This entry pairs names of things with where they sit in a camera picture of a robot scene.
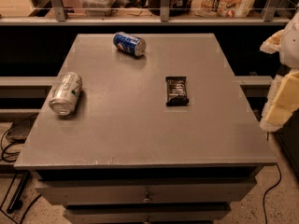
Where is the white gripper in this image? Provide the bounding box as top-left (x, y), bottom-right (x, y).
top-left (260, 13), bottom-right (299, 132)

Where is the blue pepsi can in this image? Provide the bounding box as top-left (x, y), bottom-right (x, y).
top-left (113, 32), bottom-right (146, 57)

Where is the silver green soda can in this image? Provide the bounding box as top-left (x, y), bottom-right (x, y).
top-left (49, 72), bottom-right (83, 116)

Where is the colourful snack bag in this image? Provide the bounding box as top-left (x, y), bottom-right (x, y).
top-left (195, 0), bottom-right (255, 18)

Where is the black snack bar wrapper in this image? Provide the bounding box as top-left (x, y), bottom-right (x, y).
top-left (165, 77), bottom-right (189, 106)

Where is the upper grey drawer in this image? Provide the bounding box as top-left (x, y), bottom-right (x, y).
top-left (36, 178), bottom-right (256, 205)

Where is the grey drawer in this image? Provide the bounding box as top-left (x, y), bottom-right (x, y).
top-left (36, 178), bottom-right (256, 205)
top-left (64, 203), bottom-right (231, 224)

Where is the clear plastic container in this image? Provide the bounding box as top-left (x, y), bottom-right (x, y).
top-left (80, 0), bottom-right (116, 17)

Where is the lower grey drawer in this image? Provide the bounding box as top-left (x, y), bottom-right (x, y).
top-left (64, 203), bottom-right (231, 224)

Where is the grey power adapter box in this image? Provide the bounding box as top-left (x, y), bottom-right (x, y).
top-left (6, 119), bottom-right (33, 142)

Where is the metal railing shelf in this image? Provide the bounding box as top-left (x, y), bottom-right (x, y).
top-left (0, 0), bottom-right (298, 26)

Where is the black floor cable right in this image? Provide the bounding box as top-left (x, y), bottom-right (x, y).
top-left (262, 163), bottom-right (282, 224)

